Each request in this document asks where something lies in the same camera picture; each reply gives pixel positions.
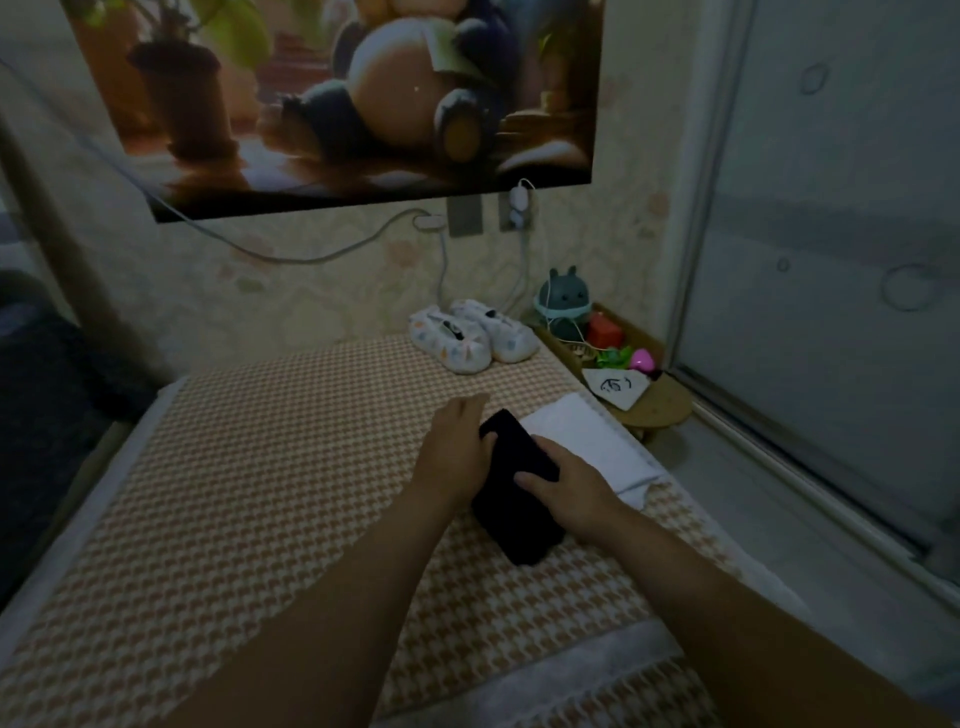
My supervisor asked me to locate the person's right hand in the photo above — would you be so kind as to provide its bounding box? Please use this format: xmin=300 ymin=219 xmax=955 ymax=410
xmin=514 ymin=438 xmax=629 ymax=545

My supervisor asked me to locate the person's left hand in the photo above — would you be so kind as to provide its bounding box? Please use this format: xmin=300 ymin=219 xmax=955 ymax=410
xmin=408 ymin=394 xmax=500 ymax=509

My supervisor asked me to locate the white polo shirt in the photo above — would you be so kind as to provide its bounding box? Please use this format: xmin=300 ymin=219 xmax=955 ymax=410
xmin=517 ymin=393 xmax=669 ymax=512

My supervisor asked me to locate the black tree print t-shirt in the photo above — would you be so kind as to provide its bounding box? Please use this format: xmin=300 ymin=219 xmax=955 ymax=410
xmin=469 ymin=408 xmax=572 ymax=569

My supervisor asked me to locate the white printed slipper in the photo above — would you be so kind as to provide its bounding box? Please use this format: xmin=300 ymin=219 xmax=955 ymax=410
xmin=450 ymin=297 xmax=542 ymax=365
xmin=408 ymin=304 xmax=495 ymax=375

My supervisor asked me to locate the person's left forearm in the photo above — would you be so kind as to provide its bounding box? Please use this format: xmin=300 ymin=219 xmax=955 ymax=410
xmin=157 ymin=480 xmax=459 ymax=728

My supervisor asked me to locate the person's right forearm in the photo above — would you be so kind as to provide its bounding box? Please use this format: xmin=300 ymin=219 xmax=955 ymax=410
xmin=592 ymin=502 xmax=947 ymax=728

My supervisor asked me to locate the white printed card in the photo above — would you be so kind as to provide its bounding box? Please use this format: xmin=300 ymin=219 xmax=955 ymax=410
xmin=582 ymin=366 xmax=653 ymax=413

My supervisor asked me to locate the wooden bedside tray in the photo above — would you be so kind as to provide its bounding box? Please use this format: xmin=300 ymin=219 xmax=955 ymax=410
xmin=540 ymin=300 xmax=696 ymax=437

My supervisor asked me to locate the red toy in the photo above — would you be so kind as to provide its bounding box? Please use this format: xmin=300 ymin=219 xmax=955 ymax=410
xmin=585 ymin=310 xmax=626 ymax=350

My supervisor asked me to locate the teal round bunny lamp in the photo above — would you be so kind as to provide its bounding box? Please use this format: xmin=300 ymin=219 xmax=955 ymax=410
xmin=535 ymin=267 xmax=594 ymax=339

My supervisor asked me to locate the white charger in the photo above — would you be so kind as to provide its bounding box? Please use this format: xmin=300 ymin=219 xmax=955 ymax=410
xmin=505 ymin=180 xmax=539 ymax=234

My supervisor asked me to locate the grey sliding door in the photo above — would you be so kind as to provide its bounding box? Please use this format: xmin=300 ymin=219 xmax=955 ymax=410
xmin=660 ymin=0 xmax=960 ymax=572

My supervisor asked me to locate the dark patterned bed cover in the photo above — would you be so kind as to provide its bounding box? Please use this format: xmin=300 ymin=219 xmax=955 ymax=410
xmin=0 ymin=270 xmax=159 ymax=609

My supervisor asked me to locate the thin white charger cable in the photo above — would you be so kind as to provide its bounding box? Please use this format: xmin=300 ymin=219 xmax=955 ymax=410
xmin=510 ymin=228 xmax=549 ymax=309

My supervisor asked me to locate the grey wall socket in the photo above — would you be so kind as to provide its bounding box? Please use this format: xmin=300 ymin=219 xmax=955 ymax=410
xmin=447 ymin=192 xmax=486 ymax=239

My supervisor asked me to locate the long white cable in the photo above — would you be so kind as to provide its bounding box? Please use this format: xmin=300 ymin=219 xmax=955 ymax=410
xmin=0 ymin=60 xmax=449 ymax=269

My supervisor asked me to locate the cartoon bear wall poster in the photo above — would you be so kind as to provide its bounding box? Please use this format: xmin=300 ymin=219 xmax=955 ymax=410
xmin=60 ymin=0 xmax=606 ymax=224

